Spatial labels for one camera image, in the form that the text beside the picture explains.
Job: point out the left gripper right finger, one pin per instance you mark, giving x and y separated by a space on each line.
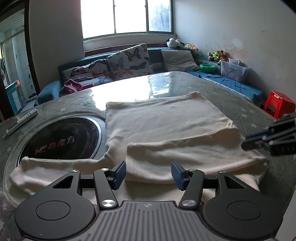
191 183

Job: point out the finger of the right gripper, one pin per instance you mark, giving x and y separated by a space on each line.
281 129
258 140

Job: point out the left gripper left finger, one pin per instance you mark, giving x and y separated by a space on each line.
106 181

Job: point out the cream sweater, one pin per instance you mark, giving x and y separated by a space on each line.
149 135

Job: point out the red plastic stool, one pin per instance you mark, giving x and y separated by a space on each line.
278 104

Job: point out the round black induction cooktop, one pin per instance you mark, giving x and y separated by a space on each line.
74 137

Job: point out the clear plastic storage box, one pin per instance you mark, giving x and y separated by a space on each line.
235 72

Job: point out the blue corner sofa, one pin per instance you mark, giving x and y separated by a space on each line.
252 93

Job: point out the green bowl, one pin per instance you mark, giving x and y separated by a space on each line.
207 68

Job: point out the green plush toys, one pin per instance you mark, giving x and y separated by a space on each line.
217 55

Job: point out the grey remote control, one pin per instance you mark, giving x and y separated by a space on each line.
21 121

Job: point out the light blue patterned pillow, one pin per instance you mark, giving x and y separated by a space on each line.
97 81

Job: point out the pink cloth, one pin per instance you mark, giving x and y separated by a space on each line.
70 86

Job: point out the flat butterfly pillow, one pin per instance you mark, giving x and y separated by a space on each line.
87 72

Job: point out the grey cushion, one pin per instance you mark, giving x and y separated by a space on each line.
179 60

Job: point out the blue cabinet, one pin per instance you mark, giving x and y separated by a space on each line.
13 92

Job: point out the upright butterfly pillow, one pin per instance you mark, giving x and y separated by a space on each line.
131 62

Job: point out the panda plush toy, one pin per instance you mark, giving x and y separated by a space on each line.
174 44

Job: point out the window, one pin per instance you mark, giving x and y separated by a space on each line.
118 17

